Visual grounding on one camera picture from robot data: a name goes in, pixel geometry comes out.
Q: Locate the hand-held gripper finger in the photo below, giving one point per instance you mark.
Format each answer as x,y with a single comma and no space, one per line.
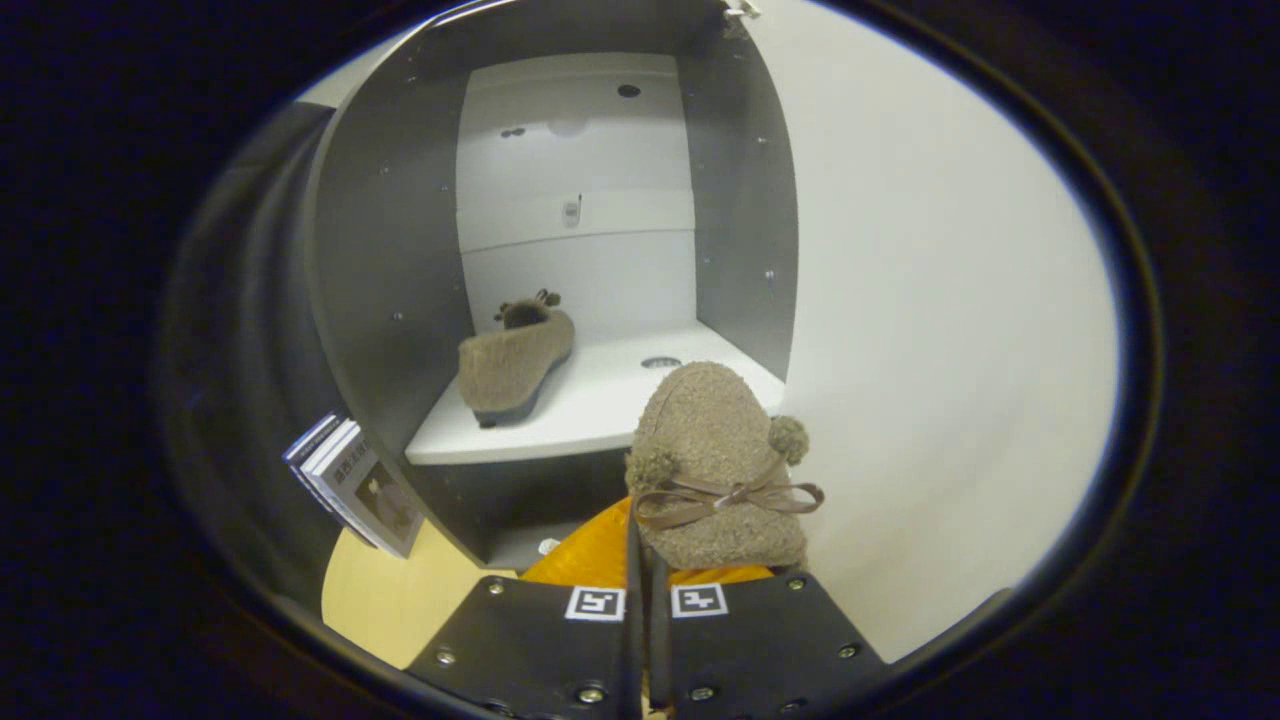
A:
658,640
634,650

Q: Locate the brown fluffy shoe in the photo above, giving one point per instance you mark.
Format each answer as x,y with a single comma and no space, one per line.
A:
510,365
710,430

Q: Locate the white shoe cabinet door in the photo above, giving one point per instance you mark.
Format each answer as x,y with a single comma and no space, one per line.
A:
950,300

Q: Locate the dark grey shoe cabinet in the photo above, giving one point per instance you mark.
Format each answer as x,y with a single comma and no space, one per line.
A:
390,250

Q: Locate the grey cover book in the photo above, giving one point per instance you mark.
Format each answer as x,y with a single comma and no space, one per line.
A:
375,500

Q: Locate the black backdrop cloth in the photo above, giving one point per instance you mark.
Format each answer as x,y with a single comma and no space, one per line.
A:
240,350

